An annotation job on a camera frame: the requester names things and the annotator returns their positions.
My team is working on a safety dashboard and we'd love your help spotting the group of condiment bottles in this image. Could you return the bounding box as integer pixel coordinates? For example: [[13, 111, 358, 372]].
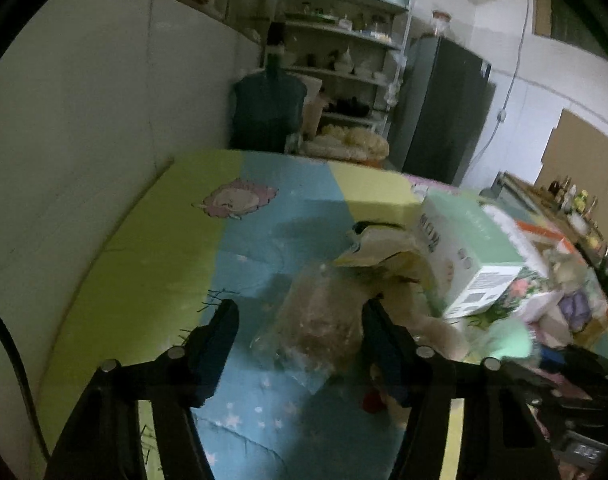
[[546, 175, 602, 221]]

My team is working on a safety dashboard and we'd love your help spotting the pink sponge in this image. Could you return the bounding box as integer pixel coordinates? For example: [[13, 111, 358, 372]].
[[251, 260, 370, 396]]

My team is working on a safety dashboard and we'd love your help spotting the blue water jug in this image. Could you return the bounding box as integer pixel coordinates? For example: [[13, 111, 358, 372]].
[[229, 67, 307, 153]]

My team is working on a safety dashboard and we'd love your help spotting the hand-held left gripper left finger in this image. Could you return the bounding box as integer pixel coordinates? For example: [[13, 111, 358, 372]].
[[44, 299, 241, 480]]

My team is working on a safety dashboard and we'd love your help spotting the colourful cartoon printed sheet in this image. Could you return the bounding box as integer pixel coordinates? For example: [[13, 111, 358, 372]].
[[36, 147, 608, 480]]

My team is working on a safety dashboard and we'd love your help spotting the cardboard sheet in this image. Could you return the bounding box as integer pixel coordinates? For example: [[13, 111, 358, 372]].
[[536, 107, 608, 206]]

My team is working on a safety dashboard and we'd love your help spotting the glass jar with red lid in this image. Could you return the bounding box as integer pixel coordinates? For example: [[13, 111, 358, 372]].
[[430, 9, 452, 38]]

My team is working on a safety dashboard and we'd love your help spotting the mint green cardboard box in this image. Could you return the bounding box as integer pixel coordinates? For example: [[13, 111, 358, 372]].
[[416, 190, 527, 320]]

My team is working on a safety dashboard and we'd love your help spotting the black cooking pot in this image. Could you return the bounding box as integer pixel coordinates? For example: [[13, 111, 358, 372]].
[[334, 97, 372, 117]]

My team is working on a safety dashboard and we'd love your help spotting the dark grey refrigerator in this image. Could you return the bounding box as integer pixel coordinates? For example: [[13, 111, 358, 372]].
[[386, 35, 497, 186]]

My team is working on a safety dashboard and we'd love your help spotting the clear bag with purple plush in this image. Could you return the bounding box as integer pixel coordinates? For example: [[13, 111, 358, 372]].
[[539, 287, 608, 346]]

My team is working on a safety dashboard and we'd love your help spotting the white metal shelf rack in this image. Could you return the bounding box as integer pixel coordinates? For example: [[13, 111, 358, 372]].
[[274, 0, 415, 141]]

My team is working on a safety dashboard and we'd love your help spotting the wooden kitchen counter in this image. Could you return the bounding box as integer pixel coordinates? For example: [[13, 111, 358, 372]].
[[479, 170, 608, 281]]

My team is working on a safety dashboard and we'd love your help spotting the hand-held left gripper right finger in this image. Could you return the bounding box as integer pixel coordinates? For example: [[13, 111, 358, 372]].
[[361, 300, 555, 480]]

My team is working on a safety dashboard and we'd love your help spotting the leopard print scrunchie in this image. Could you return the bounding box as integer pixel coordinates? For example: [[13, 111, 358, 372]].
[[541, 247, 587, 288]]

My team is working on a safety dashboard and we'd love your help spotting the white sack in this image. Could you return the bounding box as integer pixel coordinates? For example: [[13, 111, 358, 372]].
[[301, 77, 327, 138]]

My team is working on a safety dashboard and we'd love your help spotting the mint green round packet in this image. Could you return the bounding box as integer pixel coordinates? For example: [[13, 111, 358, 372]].
[[471, 320, 535, 361]]

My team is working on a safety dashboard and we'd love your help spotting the black cable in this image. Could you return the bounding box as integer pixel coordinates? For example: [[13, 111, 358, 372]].
[[0, 292, 50, 461]]

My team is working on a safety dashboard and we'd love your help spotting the floral tissue pack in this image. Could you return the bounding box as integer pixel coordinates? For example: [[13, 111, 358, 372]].
[[454, 205, 565, 331]]

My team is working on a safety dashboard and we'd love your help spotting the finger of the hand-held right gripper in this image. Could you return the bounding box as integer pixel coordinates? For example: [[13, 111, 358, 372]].
[[536, 347, 572, 376]]

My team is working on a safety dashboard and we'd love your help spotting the barred window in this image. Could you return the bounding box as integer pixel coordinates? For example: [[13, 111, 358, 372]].
[[531, 0, 608, 61]]

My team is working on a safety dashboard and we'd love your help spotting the black water pump dispenser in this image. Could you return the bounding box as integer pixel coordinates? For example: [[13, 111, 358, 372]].
[[265, 20, 287, 73]]

